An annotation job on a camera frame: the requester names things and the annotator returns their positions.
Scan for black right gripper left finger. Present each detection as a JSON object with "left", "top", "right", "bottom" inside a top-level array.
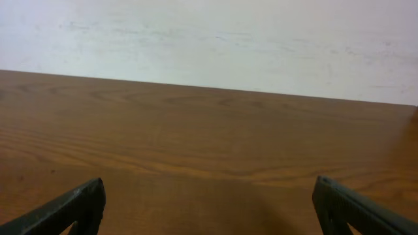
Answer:
[{"left": 1, "top": 178, "right": 106, "bottom": 235}]

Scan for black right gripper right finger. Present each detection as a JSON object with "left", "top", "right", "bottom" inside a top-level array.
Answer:
[{"left": 312, "top": 176, "right": 417, "bottom": 235}]

